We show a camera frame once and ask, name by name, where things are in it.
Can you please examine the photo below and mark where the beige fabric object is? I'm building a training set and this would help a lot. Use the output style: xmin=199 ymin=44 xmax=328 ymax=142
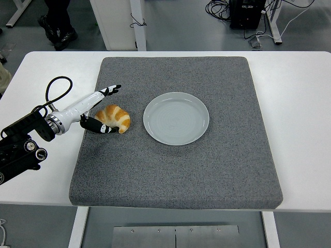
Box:
xmin=0 ymin=61 xmax=12 ymax=97

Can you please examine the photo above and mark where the black cable bundle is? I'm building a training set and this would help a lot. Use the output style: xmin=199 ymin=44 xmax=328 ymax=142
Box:
xmin=205 ymin=0 xmax=232 ymax=22

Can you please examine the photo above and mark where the white table leg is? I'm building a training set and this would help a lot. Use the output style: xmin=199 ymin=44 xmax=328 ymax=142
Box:
xmin=67 ymin=206 xmax=90 ymax=248
xmin=261 ymin=210 xmax=281 ymax=248

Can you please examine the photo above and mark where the person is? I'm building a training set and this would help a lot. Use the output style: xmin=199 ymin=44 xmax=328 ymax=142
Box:
xmin=38 ymin=0 xmax=79 ymax=51

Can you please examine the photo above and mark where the thin black cable loop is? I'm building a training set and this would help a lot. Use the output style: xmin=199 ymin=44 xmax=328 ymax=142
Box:
xmin=130 ymin=12 xmax=147 ymax=28

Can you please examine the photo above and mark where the thin white cable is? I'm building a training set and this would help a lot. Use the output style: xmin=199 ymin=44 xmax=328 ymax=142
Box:
xmin=0 ymin=218 xmax=8 ymax=246

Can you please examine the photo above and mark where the clear plastic holder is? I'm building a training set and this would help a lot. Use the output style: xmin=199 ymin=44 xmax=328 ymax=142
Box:
xmin=248 ymin=36 xmax=263 ymax=50

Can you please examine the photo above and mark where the white upright post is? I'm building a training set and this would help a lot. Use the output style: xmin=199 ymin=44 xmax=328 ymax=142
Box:
xmin=130 ymin=0 xmax=147 ymax=52

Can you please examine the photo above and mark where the grey speckled foam mat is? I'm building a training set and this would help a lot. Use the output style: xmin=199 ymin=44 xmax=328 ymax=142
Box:
xmin=68 ymin=56 xmax=284 ymax=210

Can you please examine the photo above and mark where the black computer box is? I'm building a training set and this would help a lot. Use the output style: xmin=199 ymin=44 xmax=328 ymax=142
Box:
xmin=229 ymin=0 xmax=267 ymax=29

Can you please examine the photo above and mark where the golden croissant bread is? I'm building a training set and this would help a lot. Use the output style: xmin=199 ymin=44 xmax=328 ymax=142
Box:
xmin=94 ymin=104 xmax=131 ymax=134

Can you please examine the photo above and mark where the white desk leg with foot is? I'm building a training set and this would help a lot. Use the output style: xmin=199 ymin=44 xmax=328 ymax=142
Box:
xmin=266 ymin=0 xmax=283 ymax=46

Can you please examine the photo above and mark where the white desk foot bar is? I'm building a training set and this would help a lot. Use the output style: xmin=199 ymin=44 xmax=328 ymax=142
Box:
xmin=5 ymin=0 xmax=32 ymax=28

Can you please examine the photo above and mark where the white cabinet panel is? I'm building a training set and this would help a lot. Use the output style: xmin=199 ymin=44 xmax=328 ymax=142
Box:
xmin=89 ymin=0 xmax=138 ymax=51

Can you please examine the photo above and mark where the light grey round plate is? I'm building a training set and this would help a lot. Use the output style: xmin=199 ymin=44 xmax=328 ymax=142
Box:
xmin=143 ymin=91 xmax=210 ymax=146

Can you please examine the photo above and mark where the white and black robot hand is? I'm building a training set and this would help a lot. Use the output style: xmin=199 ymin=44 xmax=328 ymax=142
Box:
xmin=50 ymin=84 xmax=122 ymax=135

